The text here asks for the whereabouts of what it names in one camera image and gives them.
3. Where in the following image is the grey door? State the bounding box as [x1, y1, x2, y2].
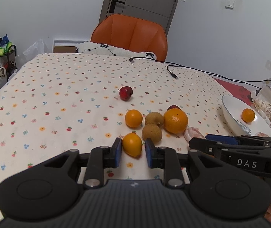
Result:
[98, 0, 184, 36]

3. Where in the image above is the brown longan fruit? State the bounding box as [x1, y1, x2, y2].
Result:
[142, 124, 162, 143]
[145, 112, 164, 128]

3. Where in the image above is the orange leather chair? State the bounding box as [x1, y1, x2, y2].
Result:
[90, 14, 167, 61]

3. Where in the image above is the small round orange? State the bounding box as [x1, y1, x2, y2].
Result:
[125, 110, 143, 128]

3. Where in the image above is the white plate blue rim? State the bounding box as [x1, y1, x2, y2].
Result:
[221, 95, 271, 137]

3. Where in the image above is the clear plastic bag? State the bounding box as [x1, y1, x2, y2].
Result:
[15, 39, 51, 70]

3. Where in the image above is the small yellow-orange kumquat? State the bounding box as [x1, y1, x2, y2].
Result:
[122, 133, 142, 158]

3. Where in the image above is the bag of white snacks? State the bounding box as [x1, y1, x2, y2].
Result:
[253, 99, 271, 125]

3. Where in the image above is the black metal shelf rack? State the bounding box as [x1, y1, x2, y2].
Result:
[0, 44, 17, 77]

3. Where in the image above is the orange tangerine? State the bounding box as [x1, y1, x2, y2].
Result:
[241, 108, 255, 123]

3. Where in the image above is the black door handle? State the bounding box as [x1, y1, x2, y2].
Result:
[109, 0, 125, 13]

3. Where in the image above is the white black-patterned cushion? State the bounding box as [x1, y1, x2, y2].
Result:
[76, 41, 157, 60]

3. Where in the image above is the red plum fruit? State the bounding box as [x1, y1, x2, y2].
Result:
[119, 86, 133, 101]

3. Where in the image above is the white light switch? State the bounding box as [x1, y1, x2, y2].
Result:
[225, 0, 235, 10]

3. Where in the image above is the black USB cable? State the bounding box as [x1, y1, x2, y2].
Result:
[128, 56, 271, 92]

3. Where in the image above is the brown cardboard framed board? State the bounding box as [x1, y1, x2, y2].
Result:
[52, 39, 86, 53]

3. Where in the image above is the dark red fruit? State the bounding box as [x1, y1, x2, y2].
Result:
[167, 104, 181, 111]

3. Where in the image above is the floral white tablecloth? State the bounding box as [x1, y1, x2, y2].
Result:
[0, 52, 271, 228]

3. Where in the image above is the pink wrapped snack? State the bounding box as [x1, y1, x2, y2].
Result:
[183, 126, 205, 143]

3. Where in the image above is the wall socket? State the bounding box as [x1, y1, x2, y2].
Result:
[265, 60, 271, 70]

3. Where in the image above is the large orange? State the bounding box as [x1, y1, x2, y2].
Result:
[163, 109, 188, 134]

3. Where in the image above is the red paper mat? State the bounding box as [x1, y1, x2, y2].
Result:
[214, 78, 252, 105]

